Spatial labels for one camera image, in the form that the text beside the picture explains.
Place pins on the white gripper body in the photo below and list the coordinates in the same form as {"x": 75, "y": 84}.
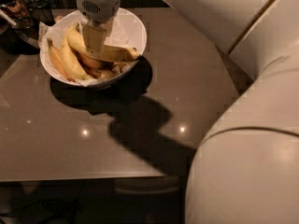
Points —
{"x": 99, "y": 7}

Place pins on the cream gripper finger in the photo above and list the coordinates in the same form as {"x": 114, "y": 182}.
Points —
{"x": 94, "y": 35}

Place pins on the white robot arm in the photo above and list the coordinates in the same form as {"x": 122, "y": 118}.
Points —
{"x": 246, "y": 169}

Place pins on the white bowl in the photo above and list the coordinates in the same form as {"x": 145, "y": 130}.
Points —
{"x": 137, "y": 31}

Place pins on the large left yellow banana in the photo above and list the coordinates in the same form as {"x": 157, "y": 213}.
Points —
{"x": 70, "y": 62}

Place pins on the small outer yellow banana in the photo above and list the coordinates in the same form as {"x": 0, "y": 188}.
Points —
{"x": 54, "y": 54}

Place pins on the dark clutter on counter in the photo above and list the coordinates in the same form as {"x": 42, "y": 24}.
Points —
{"x": 19, "y": 23}

